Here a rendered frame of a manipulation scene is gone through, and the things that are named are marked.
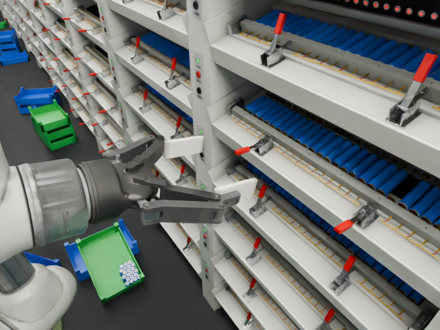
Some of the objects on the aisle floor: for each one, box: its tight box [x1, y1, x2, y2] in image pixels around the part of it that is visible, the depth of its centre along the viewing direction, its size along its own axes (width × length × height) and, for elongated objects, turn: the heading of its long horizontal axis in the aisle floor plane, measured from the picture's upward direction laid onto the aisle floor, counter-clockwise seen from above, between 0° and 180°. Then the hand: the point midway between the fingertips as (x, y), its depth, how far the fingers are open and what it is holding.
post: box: [187, 0, 278, 311], centre depth 96 cm, size 20×9×180 cm, turn 125°
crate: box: [75, 222, 145, 304], centre depth 152 cm, size 30×20×8 cm
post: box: [97, 0, 141, 145], centre depth 142 cm, size 20×9×180 cm, turn 125°
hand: (220, 165), depth 50 cm, fingers open, 13 cm apart
